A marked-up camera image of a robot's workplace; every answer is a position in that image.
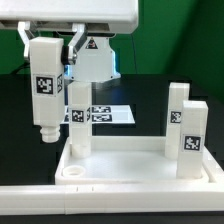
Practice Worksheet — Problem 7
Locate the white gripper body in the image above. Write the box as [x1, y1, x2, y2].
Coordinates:
[0, 0, 139, 34]

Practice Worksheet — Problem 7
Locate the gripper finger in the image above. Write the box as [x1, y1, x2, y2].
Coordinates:
[17, 21, 35, 61]
[63, 23, 86, 65]

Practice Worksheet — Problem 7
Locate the white desk top tray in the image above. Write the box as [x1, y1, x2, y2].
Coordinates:
[55, 136, 209, 185]

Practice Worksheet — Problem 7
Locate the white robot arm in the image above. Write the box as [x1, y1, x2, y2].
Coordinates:
[0, 0, 139, 87]

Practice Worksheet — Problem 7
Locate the fiducial marker sheet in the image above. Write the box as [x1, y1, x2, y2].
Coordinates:
[72, 105, 135, 124]

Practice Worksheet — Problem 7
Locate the white L-shaped obstacle fence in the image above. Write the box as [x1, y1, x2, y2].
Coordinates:
[0, 151, 224, 215]

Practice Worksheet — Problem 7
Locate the black cable bundle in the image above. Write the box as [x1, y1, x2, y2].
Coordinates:
[9, 59, 32, 76]

